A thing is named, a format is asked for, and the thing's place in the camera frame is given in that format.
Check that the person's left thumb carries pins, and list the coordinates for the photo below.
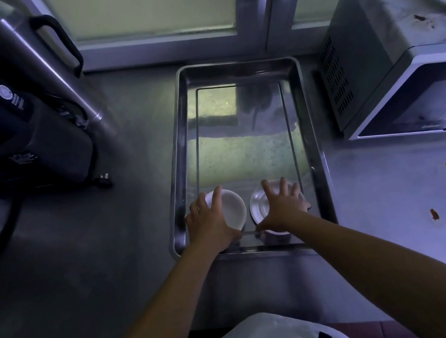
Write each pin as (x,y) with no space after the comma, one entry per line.
(235,233)

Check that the stainless steel tray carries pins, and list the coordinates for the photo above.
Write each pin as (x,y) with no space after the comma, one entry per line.
(243,139)

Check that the person's right hand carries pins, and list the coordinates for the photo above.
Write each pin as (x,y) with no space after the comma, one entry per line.
(283,210)

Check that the person's right thumb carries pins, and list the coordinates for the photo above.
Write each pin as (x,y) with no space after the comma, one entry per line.
(261,225)

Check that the person's right middle finger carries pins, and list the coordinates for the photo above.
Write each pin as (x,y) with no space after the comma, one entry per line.
(283,188)

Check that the person's left forearm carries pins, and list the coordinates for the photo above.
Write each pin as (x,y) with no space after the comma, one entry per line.
(160,318)

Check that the person's left hand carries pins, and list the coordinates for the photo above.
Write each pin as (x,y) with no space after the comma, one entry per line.
(210,228)

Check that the white window frame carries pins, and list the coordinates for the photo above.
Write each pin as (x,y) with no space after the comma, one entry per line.
(256,15)

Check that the black kitchen appliance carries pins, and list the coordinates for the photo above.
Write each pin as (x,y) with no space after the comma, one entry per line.
(22,136)

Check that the person's right little finger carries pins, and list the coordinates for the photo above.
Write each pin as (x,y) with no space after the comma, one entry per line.
(306,206)

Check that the black power plug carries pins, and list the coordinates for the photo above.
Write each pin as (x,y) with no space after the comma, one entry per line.
(103,180)

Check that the person's right forearm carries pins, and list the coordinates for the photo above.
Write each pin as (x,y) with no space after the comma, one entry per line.
(384,276)

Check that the grey microwave oven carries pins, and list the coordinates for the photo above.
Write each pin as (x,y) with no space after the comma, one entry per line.
(379,52)

